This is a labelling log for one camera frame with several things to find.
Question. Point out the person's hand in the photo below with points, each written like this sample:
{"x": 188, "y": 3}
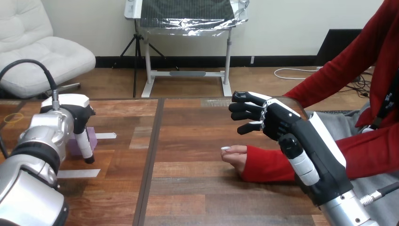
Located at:
{"x": 234, "y": 157}

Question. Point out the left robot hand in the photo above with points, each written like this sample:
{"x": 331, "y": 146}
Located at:
{"x": 79, "y": 112}

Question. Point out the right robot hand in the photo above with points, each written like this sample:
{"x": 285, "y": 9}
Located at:
{"x": 311, "y": 146}

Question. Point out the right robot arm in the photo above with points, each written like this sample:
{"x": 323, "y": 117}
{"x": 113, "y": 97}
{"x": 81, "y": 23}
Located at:
{"x": 346, "y": 212}

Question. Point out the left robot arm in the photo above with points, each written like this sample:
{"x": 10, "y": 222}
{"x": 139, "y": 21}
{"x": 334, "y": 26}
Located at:
{"x": 37, "y": 137}

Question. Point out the person's forearm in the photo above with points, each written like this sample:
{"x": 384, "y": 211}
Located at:
{"x": 318, "y": 81}
{"x": 265, "y": 163}

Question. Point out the purple block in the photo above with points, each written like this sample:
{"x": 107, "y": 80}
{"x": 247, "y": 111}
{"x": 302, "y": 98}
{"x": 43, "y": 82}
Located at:
{"x": 72, "y": 146}

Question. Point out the person's body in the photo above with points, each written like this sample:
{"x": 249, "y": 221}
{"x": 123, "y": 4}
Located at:
{"x": 385, "y": 50}

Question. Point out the white cushioned chair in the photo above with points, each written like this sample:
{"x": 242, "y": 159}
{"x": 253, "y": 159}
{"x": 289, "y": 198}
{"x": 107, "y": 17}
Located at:
{"x": 40, "y": 53}

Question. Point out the black tripod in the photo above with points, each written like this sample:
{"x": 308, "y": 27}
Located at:
{"x": 136, "y": 62}

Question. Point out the white desk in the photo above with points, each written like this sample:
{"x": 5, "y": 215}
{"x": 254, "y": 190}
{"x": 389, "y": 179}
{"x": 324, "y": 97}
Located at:
{"x": 149, "y": 62}

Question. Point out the dark screen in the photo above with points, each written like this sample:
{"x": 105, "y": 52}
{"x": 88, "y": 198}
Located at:
{"x": 338, "y": 46}

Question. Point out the foil sheet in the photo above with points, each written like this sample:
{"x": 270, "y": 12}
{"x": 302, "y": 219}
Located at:
{"x": 193, "y": 25}

